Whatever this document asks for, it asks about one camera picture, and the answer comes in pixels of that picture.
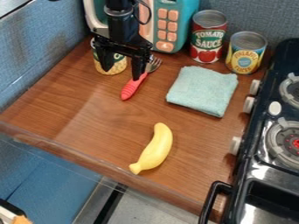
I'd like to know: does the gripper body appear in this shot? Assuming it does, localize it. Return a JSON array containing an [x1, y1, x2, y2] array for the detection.
[[91, 27, 155, 59]]

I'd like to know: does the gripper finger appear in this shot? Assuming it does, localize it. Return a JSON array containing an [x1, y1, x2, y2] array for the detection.
[[93, 46, 116, 73], [129, 53, 151, 82]]

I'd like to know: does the yellow toy banana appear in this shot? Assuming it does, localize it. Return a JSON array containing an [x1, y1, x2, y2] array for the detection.
[[128, 122, 175, 176]]

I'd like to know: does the yellow green can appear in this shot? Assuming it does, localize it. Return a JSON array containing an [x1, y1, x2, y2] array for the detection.
[[89, 38, 129, 76]]

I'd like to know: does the toy microwave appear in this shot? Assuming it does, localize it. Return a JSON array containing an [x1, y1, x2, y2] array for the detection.
[[81, 0, 201, 54]]

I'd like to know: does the light blue cloth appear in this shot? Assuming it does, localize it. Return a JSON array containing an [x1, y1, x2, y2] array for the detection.
[[164, 65, 240, 119]]

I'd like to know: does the red tomato sauce can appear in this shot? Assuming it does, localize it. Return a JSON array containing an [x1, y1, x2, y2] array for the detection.
[[189, 9, 229, 65]]

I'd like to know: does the yellow pineapple can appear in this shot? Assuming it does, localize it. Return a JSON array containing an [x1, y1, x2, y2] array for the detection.
[[224, 31, 269, 75]]

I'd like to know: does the toy stove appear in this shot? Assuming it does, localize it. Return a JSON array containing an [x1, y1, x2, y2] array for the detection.
[[197, 38, 299, 224]]

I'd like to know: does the red handled fork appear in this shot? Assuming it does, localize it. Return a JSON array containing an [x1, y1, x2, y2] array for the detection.
[[119, 56, 164, 102]]

